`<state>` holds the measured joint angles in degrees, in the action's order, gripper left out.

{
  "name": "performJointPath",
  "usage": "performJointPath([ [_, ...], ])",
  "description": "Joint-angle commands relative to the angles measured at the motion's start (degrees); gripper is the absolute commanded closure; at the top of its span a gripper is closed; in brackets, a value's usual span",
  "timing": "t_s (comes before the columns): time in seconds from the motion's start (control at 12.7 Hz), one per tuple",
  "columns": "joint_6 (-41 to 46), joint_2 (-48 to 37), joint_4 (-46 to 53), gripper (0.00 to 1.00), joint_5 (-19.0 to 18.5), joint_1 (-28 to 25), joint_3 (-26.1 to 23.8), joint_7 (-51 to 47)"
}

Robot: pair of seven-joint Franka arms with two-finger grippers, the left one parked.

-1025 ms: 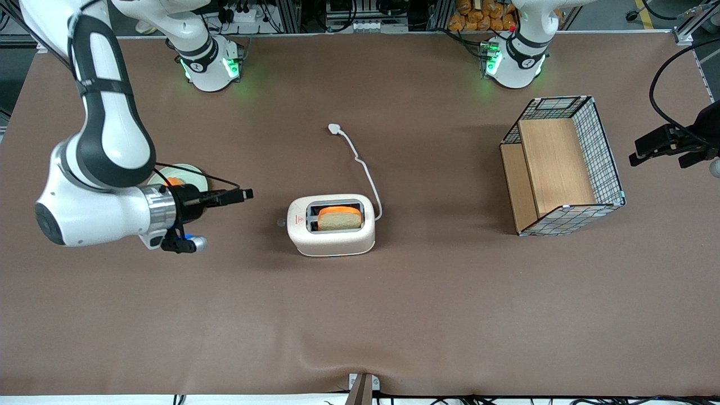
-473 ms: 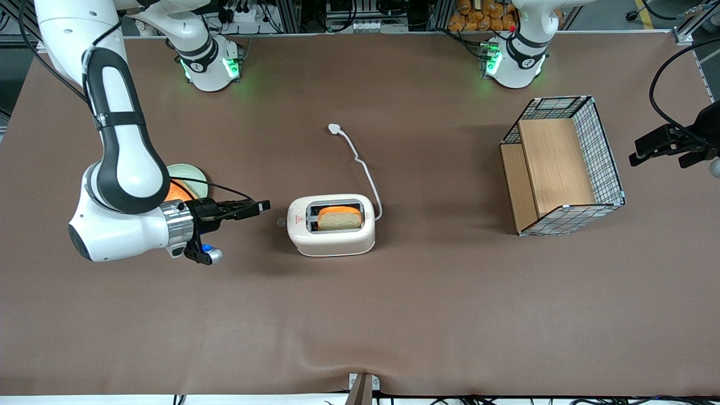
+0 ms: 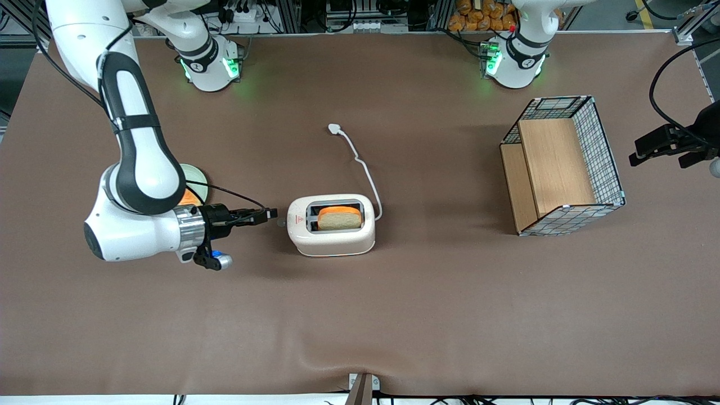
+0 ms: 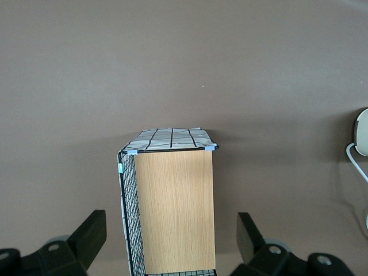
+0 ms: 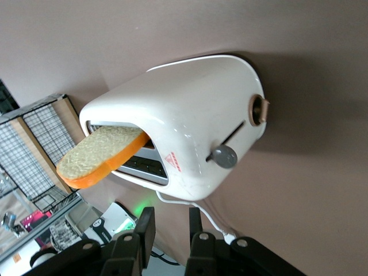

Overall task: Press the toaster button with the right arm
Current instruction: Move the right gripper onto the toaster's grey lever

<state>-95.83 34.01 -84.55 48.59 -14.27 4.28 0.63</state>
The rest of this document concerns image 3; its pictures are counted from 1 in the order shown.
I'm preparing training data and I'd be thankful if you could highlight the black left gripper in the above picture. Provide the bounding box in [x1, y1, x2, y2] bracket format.
[629, 100, 720, 169]

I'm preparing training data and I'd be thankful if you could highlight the aluminium frame profile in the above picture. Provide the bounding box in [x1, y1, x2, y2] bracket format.
[0, 0, 57, 52]
[672, 0, 720, 47]

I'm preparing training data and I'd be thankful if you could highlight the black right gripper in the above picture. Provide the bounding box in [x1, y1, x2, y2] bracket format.
[201, 204, 278, 230]

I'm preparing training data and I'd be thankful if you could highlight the brown table mat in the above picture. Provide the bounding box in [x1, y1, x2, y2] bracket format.
[0, 33, 720, 398]

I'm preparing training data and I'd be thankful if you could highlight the wooden stepped shelf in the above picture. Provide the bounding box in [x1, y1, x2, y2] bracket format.
[500, 118, 597, 233]

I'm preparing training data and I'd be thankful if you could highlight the bag of bread rolls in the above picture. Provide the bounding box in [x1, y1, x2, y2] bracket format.
[448, 0, 519, 33]

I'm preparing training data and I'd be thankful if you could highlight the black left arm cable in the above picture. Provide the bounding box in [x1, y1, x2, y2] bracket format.
[649, 38, 720, 148]

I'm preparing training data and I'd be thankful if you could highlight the pale green round plate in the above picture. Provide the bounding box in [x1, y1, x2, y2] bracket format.
[179, 163, 210, 205]

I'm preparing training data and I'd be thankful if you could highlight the white power strip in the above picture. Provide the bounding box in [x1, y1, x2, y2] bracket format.
[220, 4, 260, 24]

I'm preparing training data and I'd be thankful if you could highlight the white two-slot toaster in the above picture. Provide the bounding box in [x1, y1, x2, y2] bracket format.
[286, 194, 376, 258]

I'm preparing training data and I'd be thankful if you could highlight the wire grid basket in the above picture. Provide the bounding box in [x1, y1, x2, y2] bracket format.
[500, 95, 627, 237]

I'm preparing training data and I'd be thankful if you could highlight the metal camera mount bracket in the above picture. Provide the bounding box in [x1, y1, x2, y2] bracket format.
[344, 372, 381, 405]

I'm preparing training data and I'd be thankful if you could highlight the bread slice with orange crust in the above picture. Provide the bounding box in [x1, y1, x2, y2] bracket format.
[317, 206, 363, 231]

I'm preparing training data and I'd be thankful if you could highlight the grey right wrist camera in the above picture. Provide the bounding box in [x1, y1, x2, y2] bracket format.
[193, 236, 233, 271]

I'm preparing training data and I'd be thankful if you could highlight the white toaster power cable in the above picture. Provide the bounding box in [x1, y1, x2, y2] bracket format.
[327, 123, 384, 222]

